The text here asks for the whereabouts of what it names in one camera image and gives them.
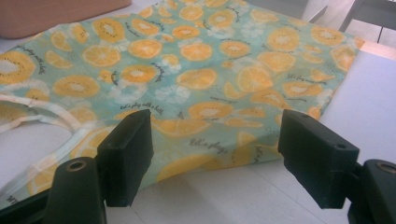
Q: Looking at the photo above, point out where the orange slice print tote bag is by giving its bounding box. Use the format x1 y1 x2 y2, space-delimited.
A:
0 0 366 207

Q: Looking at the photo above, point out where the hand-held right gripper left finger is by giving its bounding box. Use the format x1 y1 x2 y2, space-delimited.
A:
96 108 155 208

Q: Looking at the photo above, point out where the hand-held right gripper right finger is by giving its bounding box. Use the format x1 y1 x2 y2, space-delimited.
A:
277 108 361 209

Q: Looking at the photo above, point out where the pink tray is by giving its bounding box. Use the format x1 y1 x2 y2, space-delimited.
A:
0 0 133 40

